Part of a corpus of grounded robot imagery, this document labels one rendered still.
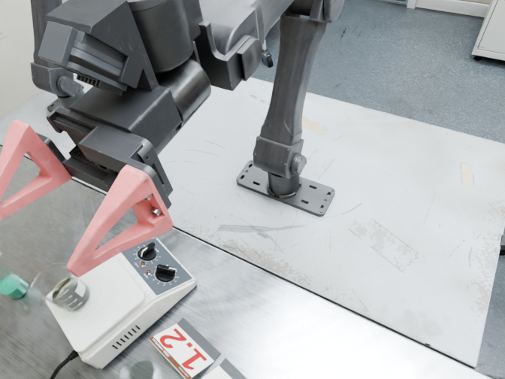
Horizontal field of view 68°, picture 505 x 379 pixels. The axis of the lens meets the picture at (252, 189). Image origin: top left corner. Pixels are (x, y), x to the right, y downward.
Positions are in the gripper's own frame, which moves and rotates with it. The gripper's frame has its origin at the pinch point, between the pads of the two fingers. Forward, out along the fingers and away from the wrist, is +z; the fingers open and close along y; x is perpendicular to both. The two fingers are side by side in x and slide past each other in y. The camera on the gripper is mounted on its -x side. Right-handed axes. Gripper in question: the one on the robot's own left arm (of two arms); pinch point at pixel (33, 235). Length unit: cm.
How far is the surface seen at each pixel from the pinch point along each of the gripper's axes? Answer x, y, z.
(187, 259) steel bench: 40.4, -9.2, -15.2
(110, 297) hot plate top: 31.4, -11.7, -1.9
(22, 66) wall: 76, -160, -73
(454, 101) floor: 133, 28, -194
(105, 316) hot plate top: 31.4, -10.4, 0.7
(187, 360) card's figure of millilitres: 37.5, 2.1, -0.4
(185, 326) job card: 39.9, -2.0, -4.8
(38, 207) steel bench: 40, -46, -11
